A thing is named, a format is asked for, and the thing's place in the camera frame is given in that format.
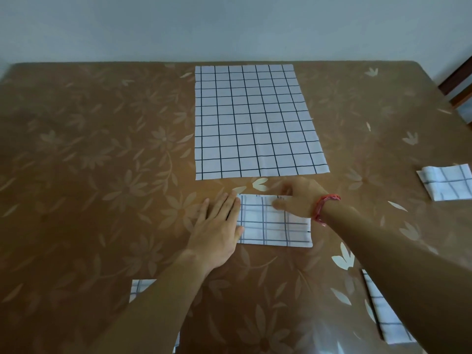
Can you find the person's left hand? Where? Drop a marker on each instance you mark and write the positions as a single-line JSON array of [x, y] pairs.
[[215, 235]]

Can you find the person's right hand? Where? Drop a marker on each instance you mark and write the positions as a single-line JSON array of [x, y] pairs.
[[304, 197]]

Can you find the single grid paper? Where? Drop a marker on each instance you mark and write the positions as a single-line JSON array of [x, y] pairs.
[[387, 320], [138, 286], [273, 228]]

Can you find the person's right forearm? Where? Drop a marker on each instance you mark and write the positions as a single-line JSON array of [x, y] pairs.
[[405, 276]]

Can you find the person's left forearm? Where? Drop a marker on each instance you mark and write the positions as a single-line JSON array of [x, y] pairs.
[[155, 313]]

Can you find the wooden table with floral cover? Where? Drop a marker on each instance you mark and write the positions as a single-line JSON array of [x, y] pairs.
[[73, 180]]

